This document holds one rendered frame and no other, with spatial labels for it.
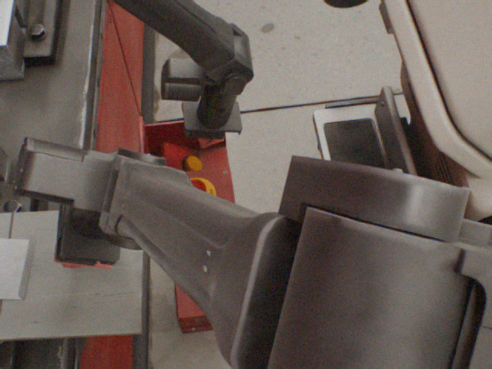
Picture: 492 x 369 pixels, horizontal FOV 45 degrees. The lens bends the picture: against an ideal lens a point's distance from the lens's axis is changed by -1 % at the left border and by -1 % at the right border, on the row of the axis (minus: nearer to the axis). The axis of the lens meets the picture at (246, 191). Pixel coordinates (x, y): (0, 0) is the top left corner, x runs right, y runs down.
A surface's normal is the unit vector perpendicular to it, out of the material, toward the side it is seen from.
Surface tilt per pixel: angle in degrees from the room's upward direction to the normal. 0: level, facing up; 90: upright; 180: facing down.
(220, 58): 92
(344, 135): 0
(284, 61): 0
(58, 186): 40
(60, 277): 0
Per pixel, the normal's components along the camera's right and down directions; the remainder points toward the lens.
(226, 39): 0.80, -0.31
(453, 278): 0.46, 0.14
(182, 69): 0.18, -0.41
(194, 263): -0.90, -0.21
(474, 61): -0.67, -0.25
